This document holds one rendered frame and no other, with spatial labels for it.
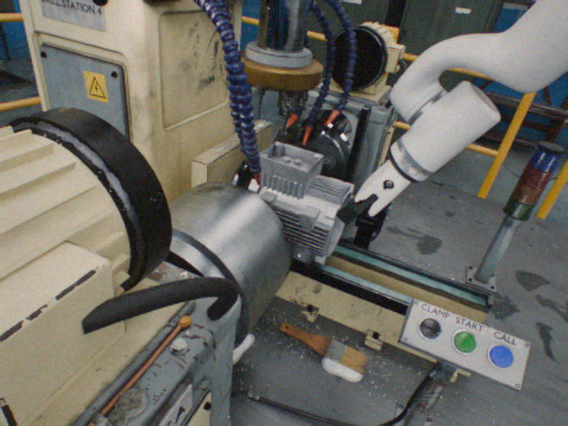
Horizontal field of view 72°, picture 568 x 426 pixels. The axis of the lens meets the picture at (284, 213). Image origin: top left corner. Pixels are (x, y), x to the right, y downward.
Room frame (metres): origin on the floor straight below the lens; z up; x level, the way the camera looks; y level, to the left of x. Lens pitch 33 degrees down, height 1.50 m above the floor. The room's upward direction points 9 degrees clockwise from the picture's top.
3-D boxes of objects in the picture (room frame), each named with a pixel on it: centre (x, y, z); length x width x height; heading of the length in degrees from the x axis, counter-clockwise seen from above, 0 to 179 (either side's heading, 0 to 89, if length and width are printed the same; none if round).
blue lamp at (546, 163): (0.90, -0.59, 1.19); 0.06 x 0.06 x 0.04
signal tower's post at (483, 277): (0.90, -0.59, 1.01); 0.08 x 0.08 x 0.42; 71
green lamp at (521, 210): (0.90, -0.59, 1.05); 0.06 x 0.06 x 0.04
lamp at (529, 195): (0.90, -0.59, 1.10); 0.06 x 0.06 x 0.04
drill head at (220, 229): (0.46, 0.14, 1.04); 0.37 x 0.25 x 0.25; 161
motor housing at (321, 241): (0.77, -0.03, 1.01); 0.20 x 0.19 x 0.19; 70
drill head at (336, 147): (1.11, -0.09, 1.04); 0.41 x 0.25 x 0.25; 161
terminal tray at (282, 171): (0.79, 0.00, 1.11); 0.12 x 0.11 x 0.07; 70
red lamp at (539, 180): (0.90, -0.59, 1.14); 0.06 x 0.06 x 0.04
